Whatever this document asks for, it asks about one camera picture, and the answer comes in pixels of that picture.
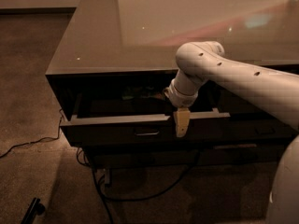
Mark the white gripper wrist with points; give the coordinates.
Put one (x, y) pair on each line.
(183, 99)

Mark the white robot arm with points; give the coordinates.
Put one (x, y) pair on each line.
(273, 91)

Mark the dark drawer cabinet glass top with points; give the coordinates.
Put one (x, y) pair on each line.
(113, 44)

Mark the green snack bag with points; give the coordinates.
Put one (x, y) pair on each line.
(130, 93)

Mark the black metal bar object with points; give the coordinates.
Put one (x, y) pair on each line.
(36, 208)

